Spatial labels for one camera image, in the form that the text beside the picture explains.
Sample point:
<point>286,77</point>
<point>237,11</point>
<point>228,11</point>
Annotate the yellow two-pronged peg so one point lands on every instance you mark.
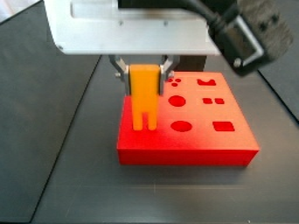
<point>145,88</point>

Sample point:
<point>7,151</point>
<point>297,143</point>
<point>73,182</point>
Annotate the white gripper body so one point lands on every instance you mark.
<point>95,27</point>

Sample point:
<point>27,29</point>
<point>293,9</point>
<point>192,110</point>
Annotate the red shape-sorting board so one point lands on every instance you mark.
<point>202,129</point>

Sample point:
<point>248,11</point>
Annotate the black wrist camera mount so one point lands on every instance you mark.
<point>252,35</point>

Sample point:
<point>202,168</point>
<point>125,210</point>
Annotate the black curved holder block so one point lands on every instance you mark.
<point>192,63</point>

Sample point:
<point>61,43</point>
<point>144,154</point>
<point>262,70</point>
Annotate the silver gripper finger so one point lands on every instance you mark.
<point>170,63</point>
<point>122,71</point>

